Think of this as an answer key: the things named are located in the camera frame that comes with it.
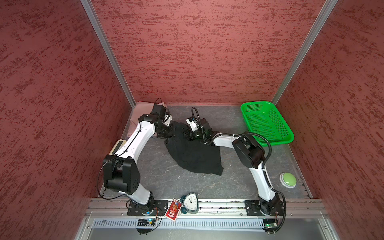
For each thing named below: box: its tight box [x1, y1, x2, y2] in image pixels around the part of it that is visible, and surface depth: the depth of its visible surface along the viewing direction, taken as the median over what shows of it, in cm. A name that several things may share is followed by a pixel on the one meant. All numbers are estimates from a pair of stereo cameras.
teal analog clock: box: [180, 192, 199, 215], surface depth 74 cm
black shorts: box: [164, 121, 224, 176], surface depth 91 cm
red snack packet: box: [164, 198, 183, 222], surface depth 73 cm
